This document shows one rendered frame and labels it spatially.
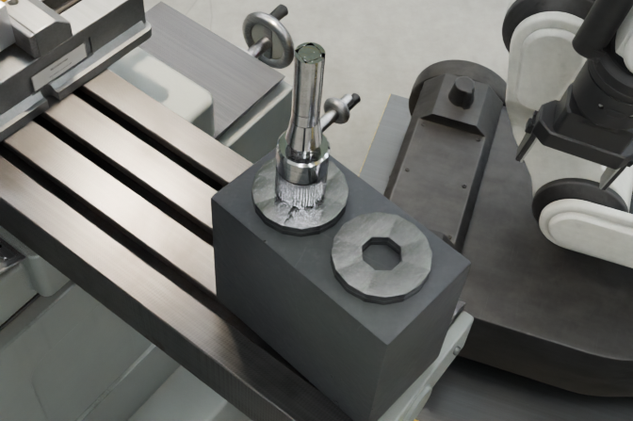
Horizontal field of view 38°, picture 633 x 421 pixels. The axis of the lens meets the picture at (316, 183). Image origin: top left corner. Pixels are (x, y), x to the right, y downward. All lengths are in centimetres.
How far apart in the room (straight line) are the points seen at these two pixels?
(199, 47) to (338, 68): 104
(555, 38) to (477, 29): 156
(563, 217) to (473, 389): 35
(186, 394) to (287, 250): 97
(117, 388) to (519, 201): 75
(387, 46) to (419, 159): 106
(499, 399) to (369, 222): 81
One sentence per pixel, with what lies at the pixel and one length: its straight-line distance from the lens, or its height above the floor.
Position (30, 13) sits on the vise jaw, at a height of 104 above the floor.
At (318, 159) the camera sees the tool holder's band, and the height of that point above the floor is 119.
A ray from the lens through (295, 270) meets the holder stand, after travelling 83.
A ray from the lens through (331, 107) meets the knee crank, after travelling 175.
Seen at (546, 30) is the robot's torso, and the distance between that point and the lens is 118.
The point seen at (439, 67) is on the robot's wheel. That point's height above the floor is 58.
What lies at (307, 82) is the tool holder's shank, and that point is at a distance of 73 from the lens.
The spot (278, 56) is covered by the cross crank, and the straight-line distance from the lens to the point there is 171.
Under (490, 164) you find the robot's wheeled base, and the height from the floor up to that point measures 57.
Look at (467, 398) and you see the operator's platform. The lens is 159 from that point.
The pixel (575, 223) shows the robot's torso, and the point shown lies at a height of 70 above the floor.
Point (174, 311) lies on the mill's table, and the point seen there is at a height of 93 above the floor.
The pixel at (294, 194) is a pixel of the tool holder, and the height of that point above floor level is 115.
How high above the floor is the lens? 182
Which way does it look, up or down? 53 degrees down
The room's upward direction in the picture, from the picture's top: 5 degrees clockwise
